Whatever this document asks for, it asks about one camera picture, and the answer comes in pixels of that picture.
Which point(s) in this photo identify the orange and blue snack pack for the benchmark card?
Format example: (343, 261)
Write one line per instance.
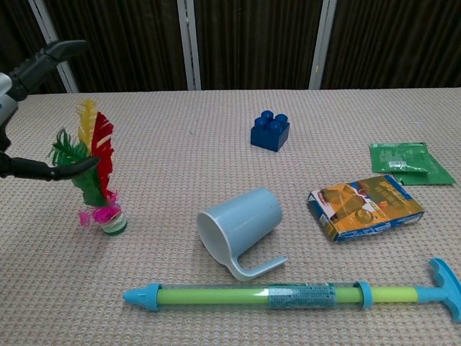
(363, 209)

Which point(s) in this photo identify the grey partition frame post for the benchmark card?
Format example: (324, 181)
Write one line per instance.
(322, 43)
(189, 43)
(65, 75)

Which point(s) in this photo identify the green and blue water pump toy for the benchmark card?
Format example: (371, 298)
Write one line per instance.
(216, 297)

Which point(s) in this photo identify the green sachet packet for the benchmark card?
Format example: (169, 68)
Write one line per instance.
(396, 156)
(437, 174)

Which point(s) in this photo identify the colourful feather shuttlecock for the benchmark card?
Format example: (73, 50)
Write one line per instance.
(102, 151)

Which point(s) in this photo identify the grey-blue plastic cup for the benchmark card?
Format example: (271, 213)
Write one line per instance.
(241, 220)

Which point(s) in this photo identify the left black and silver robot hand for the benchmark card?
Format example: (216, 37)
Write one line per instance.
(29, 77)

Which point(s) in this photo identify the blue toy building block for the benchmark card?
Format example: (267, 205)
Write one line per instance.
(268, 135)

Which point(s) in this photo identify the beige woven tablecloth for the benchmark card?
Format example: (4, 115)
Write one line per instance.
(180, 162)

